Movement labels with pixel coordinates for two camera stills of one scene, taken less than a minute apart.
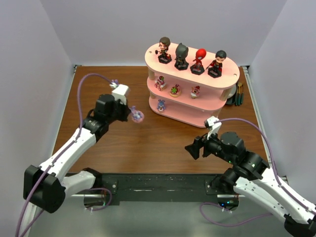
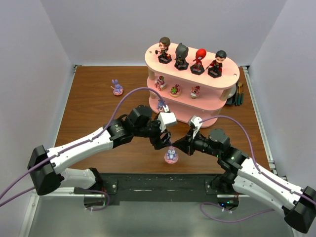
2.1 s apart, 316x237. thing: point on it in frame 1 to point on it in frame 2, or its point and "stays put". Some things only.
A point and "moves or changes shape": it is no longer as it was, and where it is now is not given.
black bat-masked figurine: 181,52 stays put
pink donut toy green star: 175,91 stays put
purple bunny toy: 136,115 moves or changes shape
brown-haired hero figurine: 164,43 stays put
